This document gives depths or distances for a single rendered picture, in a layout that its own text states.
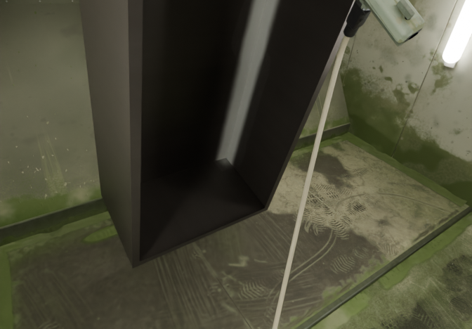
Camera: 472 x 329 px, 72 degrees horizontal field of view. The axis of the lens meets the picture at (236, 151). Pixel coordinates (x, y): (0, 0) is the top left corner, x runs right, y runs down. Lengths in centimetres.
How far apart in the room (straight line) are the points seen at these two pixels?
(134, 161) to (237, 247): 113
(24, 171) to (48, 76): 51
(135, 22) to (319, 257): 156
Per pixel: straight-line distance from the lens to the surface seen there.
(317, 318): 167
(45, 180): 195
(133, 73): 66
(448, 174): 275
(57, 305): 173
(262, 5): 122
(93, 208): 200
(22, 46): 205
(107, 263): 180
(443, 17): 262
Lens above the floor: 142
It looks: 33 degrees down
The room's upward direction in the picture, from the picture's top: 6 degrees clockwise
